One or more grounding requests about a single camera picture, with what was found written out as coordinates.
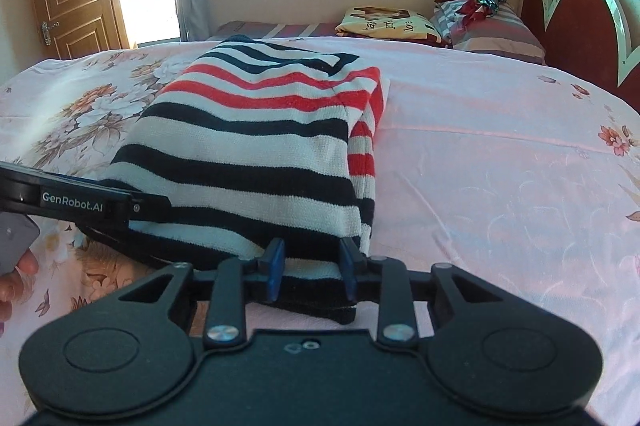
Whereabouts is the person's left hand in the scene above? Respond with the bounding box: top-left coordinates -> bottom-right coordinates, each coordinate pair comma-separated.
0,251 -> 40,323

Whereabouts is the red patterned cloth bundle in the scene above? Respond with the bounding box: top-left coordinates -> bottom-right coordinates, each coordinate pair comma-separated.
436,0 -> 507,25

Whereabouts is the pink floral bed cover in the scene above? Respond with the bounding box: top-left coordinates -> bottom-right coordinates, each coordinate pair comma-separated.
0,37 -> 640,426

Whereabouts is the striped pillow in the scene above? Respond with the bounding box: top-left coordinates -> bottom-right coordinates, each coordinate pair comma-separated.
431,0 -> 549,66

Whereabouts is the red scalloped headboard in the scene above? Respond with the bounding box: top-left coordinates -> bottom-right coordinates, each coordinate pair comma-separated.
519,0 -> 640,113

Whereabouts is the striped bed sheet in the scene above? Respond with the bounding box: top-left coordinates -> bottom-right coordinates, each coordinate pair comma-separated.
206,20 -> 352,42

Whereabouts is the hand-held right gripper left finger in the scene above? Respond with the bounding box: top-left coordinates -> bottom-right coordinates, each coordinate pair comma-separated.
117,237 -> 287,350

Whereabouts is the folded printed blanket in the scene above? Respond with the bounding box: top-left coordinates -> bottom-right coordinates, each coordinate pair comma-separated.
334,5 -> 454,50

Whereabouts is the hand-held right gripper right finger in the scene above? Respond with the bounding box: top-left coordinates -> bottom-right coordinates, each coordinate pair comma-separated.
339,237 -> 506,350

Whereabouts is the striped knit sweater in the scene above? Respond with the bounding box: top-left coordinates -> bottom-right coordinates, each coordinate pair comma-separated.
81,35 -> 392,326

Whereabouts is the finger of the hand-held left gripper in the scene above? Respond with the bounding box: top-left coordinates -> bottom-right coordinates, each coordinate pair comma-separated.
128,192 -> 174,223

